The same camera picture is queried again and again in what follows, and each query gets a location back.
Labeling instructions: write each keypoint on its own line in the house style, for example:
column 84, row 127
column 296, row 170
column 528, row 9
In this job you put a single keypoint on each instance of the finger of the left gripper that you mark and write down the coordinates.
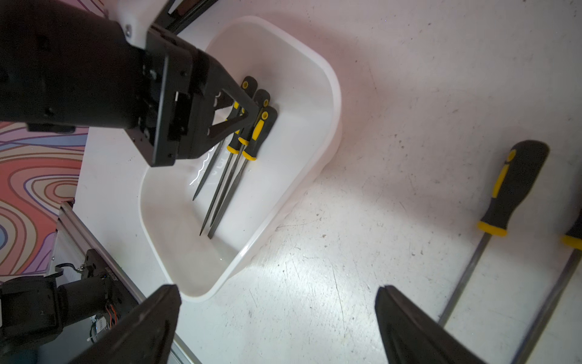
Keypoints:
column 220, row 90

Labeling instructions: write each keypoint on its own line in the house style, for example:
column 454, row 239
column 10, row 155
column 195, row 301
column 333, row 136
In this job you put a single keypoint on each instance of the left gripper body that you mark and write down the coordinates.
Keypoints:
column 175, row 110

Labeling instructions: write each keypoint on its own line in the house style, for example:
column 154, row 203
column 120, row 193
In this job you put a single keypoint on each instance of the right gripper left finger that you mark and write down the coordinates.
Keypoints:
column 145, row 335

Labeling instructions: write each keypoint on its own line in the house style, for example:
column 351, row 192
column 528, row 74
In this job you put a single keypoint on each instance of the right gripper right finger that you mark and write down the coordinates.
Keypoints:
column 409, row 335

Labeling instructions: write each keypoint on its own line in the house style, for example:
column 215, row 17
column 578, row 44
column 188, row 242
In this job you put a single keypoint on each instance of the file tool four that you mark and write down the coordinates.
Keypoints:
column 238, row 144

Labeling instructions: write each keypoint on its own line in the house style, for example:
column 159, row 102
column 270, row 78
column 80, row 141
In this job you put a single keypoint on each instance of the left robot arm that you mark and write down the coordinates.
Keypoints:
column 63, row 68

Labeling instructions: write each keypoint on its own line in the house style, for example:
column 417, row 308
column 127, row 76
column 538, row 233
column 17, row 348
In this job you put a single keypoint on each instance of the white plastic storage box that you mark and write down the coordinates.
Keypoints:
column 201, row 242

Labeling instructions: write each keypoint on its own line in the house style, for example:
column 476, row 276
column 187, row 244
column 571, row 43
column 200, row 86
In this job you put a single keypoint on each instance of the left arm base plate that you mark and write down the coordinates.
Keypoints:
column 99, row 295

